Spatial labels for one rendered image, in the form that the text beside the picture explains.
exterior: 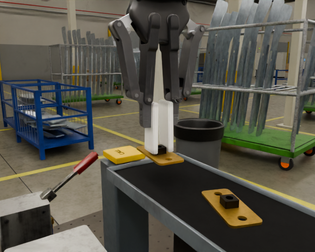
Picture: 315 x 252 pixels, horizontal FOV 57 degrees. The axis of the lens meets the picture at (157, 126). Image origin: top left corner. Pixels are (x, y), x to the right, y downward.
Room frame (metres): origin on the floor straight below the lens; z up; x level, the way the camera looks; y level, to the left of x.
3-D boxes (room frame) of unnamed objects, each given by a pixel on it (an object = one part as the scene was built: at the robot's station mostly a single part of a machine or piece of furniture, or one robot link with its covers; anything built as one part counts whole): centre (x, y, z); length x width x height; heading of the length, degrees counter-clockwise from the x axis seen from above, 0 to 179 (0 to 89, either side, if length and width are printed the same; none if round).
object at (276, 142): (4.29, -1.30, 0.89); 1.90 x 1.00 x 1.77; 44
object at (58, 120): (4.50, 1.67, 0.47); 1.20 x 0.80 x 0.95; 40
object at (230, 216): (0.31, -0.08, 1.17); 0.08 x 0.04 x 0.01; 13
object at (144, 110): (0.38, 0.02, 1.26); 0.03 x 0.01 x 0.05; 116
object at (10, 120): (5.63, 2.50, 0.47); 1.20 x 0.80 x 0.95; 37
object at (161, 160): (0.39, 0.00, 1.20); 0.08 x 0.04 x 0.01; 26
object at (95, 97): (8.86, 2.11, 0.89); 1.90 x 1.00 x 1.77; 126
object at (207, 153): (2.83, -0.41, 0.36); 0.50 x 0.50 x 0.73
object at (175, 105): (0.41, -0.03, 1.26); 0.03 x 0.01 x 0.05; 116
